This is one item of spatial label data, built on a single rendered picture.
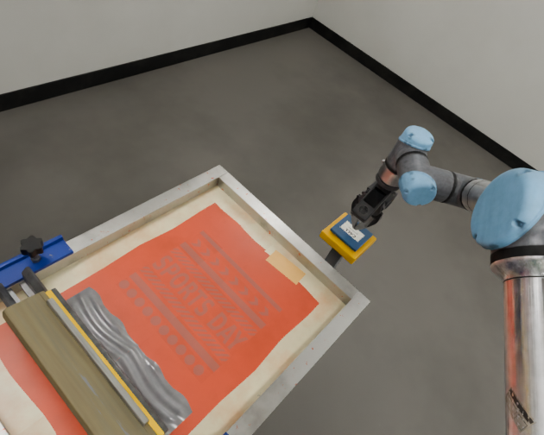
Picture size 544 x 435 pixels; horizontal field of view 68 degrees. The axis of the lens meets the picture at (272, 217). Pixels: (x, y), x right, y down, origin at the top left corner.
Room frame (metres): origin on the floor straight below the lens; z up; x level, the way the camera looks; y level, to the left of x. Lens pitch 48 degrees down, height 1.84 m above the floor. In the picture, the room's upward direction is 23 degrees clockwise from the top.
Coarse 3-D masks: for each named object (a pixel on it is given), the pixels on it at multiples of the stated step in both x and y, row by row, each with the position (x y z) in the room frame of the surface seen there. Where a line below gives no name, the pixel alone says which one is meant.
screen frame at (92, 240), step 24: (216, 168) 0.86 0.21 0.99; (168, 192) 0.71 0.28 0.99; (192, 192) 0.74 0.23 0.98; (240, 192) 0.81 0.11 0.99; (120, 216) 0.57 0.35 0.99; (144, 216) 0.60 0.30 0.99; (264, 216) 0.76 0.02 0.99; (72, 240) 0.46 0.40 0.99; (96, 240) 0.49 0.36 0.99; (288, 240) 0.72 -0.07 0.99; (312, 264) 0.67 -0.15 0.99; (336, 288) 0.64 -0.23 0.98; (336, 336) 0.50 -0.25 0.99; (312, 360) 0.42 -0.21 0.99; (288, 384) 0.35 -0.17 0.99; (264, 408) 0.28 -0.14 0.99; (0, 432) 0.08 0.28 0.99; (240, 432) 0.22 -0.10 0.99
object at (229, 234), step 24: (216, 216) 0.72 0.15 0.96; (168, 240) 0.59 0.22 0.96; (216, 240) 0.65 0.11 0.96; (240, 240) 0.68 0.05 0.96; (120, 264) 0.47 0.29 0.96; (144, 264) 0.50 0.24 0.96; (240, 264) 0.61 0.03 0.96; (72, 288) 0.37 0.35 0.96; (96, 288) 0.39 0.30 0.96; (120, 312) 0.36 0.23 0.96; (0, 336) 0.23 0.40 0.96; (144, 336) 0.34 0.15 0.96; (24, 360) 0.20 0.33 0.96; (24, 384) 0.17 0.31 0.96; (48, 384) 0.18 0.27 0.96; (48, 408) 0.14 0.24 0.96
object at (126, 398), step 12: (48, 300) 0.29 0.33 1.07; (60, 312) 0.27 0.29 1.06; (72, 324) 0.26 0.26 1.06; (84, 348) 0.23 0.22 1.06; (96, 360) 0.22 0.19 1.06; (108, 372) 0.21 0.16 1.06; (120, 384) 0.20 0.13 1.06; (120, 396) 0.19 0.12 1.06; (132, 408) 0.17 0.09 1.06; (144, 420) 0.16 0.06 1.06
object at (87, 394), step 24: (24, 312) 0.25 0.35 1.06; (48, 312) 0.27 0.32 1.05; (24, 336) 0.21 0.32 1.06; (48, 336) 0.23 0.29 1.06; (72, 336) 0.25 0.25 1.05; (48, 360) 0.19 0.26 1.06; (72, 360) 0.21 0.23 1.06; (72, 384) 0.17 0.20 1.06; (96, 384) 0.19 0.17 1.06; (72, 408) 0.14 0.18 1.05; (96, 408) 0.15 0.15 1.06; (120, 408) 0.17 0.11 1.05; (96, 432) 0.12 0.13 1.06; (120, 432) 0.14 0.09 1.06; (144, 432) 0.15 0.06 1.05
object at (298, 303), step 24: (264, 264) 0.64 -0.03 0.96; (264, 288) 0.57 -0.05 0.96; (288, 288) 0.59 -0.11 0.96; (288, 312) 0.53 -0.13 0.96; (264, 336) 0.45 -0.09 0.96; (168, 360) 0.31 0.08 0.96; (240, 360) 0.37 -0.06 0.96; (192, 384) 0.28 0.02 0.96; (216, 384) 0.30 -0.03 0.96; (192, 408) 0.24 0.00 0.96; (72, 432) 0.12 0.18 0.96
